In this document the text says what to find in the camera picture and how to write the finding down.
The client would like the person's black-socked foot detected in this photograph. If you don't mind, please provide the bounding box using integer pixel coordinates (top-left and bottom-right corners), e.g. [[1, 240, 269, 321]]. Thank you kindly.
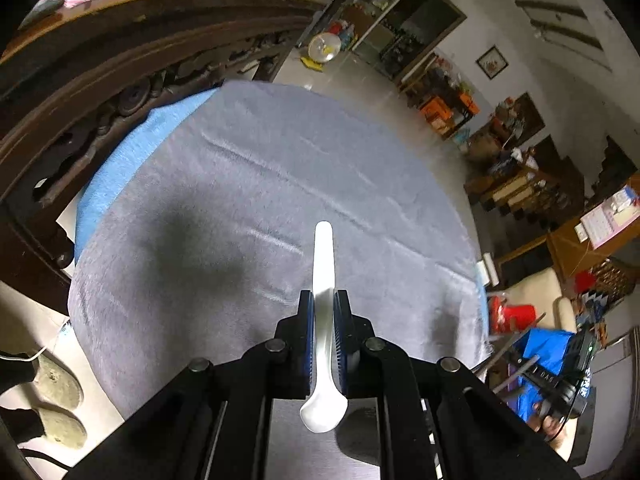
[[0, 352, 36, 396], [0, 407, 43, 446]]

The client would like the cream chair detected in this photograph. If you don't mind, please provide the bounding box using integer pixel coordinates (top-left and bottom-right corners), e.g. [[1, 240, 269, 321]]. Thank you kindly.
[[495, 267, 578, 333]]

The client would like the person's right hand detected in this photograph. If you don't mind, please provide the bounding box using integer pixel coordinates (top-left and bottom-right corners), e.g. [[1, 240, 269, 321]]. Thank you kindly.
[[532, 402, 568, 443]]

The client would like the white cable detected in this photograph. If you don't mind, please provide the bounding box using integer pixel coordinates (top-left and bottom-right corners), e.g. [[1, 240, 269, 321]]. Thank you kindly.
[[0, 345, 51, 363]]

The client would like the grey-green slipper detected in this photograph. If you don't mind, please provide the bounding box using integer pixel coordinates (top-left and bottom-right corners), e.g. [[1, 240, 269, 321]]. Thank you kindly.
[[32, 355, 83, 411], [35, 407, 88, 450]]

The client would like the wooden desk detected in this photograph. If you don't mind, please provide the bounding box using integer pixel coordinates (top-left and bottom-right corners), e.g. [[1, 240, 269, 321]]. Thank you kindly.
[[547, 172, 640, 311]]

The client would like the red bucket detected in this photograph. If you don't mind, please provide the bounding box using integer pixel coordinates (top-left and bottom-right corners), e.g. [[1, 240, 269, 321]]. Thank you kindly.
[[487, 295, 536, 336]]

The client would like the grey towel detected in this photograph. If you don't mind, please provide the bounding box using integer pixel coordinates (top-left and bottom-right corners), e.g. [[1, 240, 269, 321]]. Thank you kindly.
[[67, 81, 490, 418]]

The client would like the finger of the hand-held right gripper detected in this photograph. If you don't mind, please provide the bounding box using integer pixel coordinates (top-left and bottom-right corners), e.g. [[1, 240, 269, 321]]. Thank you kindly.
[[507, 350, 561, 396]]

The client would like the framed wall picture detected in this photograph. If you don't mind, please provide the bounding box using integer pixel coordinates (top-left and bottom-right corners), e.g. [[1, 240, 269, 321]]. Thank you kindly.
[[475, 45, 510, 80]]

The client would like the orange box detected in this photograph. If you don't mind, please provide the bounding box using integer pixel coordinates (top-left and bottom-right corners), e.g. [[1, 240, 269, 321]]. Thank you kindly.
[[419, 96, 453, 126]]

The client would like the pink calendar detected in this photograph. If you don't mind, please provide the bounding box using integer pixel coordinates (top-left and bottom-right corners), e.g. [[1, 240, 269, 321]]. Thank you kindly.
[[580, 185, 640, 250]]

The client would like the white box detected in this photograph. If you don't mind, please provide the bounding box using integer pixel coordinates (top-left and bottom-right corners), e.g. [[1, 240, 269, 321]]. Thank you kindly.
[[477, 254, 501, 288]]

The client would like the large white plastic spoon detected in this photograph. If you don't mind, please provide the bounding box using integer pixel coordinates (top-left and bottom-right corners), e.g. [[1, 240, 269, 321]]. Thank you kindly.
[[299, 221, 348, 433]]

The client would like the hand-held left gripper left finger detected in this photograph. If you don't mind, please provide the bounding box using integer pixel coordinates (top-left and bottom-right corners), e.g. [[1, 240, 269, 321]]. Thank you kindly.
[[62, 290, 317, 480]]

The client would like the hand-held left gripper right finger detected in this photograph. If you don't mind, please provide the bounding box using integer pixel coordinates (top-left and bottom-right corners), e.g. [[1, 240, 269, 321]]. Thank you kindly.
[[334, 290, 581, 480]]

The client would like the carved dark wooden furniture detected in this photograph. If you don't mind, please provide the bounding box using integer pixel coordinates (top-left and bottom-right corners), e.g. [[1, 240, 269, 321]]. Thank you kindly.
[[0, 0, 331, 306]]

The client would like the glass-door cabinet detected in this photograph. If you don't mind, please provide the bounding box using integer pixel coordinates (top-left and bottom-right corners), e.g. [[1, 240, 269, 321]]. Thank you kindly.
[[350, 0, 468, 81]]

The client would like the blue towel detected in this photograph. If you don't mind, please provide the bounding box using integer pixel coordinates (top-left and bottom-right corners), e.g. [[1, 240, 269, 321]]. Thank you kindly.
[[74, 91, 216, 261]]

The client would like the cluttered wooden shelf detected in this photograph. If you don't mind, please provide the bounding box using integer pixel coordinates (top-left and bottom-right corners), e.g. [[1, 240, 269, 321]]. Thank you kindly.
[[465, 92, 586, 221]]

